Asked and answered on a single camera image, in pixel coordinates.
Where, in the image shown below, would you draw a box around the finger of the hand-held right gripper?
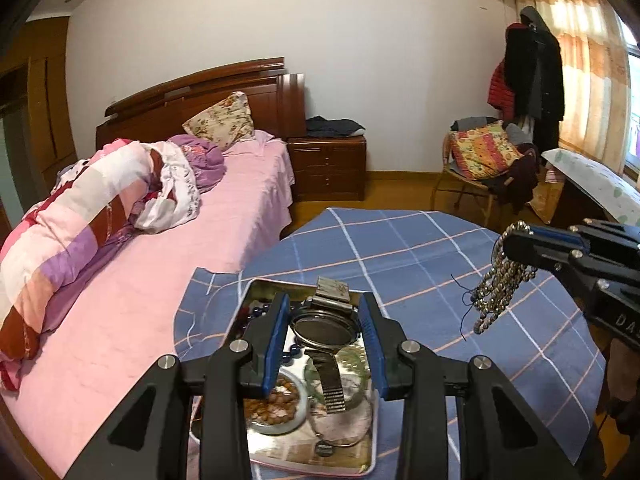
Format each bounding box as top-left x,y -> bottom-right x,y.
501,231 -> 640,307
529,219 -> 640,262

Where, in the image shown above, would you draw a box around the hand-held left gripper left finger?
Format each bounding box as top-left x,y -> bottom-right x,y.
65,291 -> 293,480

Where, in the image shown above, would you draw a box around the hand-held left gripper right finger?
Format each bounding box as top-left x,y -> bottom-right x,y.
357,290 -> 581,480

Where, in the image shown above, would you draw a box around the silver metal wristwatch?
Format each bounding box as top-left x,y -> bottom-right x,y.
290,277 -> 363,414

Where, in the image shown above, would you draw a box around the pearl bead necklace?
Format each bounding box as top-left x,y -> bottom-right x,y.
469,221 -> 539,337

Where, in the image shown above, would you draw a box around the green jade bangle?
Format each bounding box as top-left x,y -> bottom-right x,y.
303,350 -> 377,413

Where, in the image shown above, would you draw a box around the metal tray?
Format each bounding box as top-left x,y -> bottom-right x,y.
187,279 -> 381,477

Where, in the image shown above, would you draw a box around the white jade bangle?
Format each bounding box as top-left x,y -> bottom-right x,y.
244,367 -> 311,436

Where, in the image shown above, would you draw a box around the white leaf print cloth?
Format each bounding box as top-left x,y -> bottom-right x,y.
541,148 -> 640,227

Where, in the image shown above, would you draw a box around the dark maroon garment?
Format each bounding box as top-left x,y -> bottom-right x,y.
492,142 -> 544,214

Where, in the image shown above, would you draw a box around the wooden chair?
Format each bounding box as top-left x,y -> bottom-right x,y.
431,117 -> 542,222

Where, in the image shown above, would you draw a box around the blue plaid tablecloth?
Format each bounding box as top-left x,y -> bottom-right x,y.
172,206 -> 609,480

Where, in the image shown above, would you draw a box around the colourful patterned cushion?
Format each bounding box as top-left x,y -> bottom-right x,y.
449,121 -> 524,181

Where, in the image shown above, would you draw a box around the printed paper liner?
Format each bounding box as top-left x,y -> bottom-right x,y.
245,390 -> 376,472

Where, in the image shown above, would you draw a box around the bed with pink sheet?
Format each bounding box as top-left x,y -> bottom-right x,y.
0,130 -> 294,479

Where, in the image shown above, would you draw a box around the red hanging jacket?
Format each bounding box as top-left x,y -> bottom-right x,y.
487,57 -> 517,122

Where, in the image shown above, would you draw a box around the black hanging coat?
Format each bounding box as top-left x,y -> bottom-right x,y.
504,6 -> 566,127

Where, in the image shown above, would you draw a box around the orange patterned curtain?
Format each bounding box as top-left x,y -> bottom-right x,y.
505,0 -> 634,172

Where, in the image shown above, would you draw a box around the white floral cloth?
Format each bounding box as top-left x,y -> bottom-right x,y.
132,142 -> 204,234

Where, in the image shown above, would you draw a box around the wooden nightstand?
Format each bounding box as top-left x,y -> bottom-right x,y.
286,135 -> 367,203

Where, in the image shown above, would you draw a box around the purple blanket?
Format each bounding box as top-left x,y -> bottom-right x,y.
167,134 -> 226,191

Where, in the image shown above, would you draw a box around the dark folded clothes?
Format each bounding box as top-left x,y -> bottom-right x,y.
306,116 -> 366,139

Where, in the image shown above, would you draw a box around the floral pillow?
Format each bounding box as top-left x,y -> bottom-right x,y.
182,91 -> 256,151

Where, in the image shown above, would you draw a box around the pink patchwork quilt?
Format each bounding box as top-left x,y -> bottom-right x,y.
0,139 -> 167,392

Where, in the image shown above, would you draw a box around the wooden bed headboard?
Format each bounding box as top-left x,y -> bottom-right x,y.
96,57 -> 307,147

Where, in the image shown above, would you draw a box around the frosted glass door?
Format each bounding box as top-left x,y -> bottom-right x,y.
0,105 -> 32,213

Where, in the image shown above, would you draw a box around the wooden wardrobe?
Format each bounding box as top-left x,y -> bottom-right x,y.
0,15 -> 79,231

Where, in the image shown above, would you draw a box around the dark blue bead bracelet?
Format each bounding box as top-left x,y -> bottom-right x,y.
234,301 -> 303,367

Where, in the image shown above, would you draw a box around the brown wooden bead bracelet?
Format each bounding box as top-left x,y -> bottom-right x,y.
242,377 -> 301,424

